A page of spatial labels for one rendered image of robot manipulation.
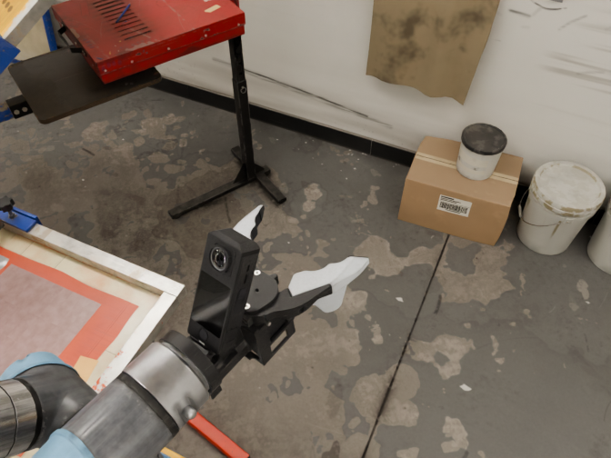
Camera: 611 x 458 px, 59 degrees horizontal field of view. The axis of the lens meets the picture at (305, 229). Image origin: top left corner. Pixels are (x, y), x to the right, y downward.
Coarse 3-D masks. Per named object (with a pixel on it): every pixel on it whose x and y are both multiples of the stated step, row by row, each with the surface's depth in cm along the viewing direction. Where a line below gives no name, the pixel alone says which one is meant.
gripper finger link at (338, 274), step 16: (352, 256) 56; (304, 272) 55; (320, 272) 55; (336, 272) 54; (352, 272) 55; (288, 288) 54; (304, 288) 53; (336, 288) 54; (320, 304) 57; (336, 304) 58
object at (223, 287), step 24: (216, 240) 48; (240, 240) 48; (216, 264) 48; (240, 264) 47; (216, 288) 49; (240, 288) 49; (192, 312) 52; (216, 312) 50; (240, 312) 50; (216, 336) 50
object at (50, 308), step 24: (24, 264) 146; (0, 288) 141; (24, 288) 141; (48, 288) 141; (72, 288) 141; (0, 312) 136; (24, 312) 136; (48, 312) 136; (72, 312) 136; (96, 312) 136; (120, 312) 136; (24, 336) 132; (48, 336) 132; (72, 336) 132; (96, 336) 132; (72, 360) 128
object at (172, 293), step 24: (48, 240) 146; (72, 240) 146; (96, 264) 143; (120, 264) 141; (144, 288) 140; (168, 288) 137; (168, 312) 134; (144, 336) 128; (120, 360) 124; (96, 384) 120
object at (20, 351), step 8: (0, 336) 132; (0, 344) 130; (8, 344) 130; (16, 344) 130; (0, 352) 129; (8, 352) 129; (16, 352) 129; (24, 352) 129; (32, 352) 129; (0, 360) 128; (8, 360) 128; (0, 368) 127
